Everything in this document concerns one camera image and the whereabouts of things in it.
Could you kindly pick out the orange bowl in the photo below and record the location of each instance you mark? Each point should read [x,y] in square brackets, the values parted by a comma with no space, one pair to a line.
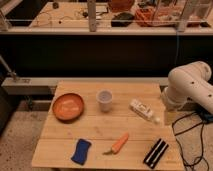
[68,106]

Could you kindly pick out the blue sponge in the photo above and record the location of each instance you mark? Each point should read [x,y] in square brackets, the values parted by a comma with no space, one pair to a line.
[81,151]

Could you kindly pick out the grey metal rail beam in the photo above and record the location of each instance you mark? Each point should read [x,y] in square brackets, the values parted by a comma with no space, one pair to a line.
[48,85]

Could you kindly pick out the orange toy carrot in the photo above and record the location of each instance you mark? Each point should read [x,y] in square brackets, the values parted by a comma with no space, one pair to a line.
[116,147]

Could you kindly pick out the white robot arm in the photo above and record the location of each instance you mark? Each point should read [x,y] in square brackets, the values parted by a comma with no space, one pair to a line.
[189,81]

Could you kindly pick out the white plastic bottle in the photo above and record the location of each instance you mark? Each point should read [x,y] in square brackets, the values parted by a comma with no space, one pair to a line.
[143,111]

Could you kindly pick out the white ceramic cup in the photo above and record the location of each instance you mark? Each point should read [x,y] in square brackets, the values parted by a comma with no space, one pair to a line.
[104,99]

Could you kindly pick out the wooden table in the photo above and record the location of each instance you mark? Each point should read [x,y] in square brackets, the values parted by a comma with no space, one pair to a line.
[58,140]

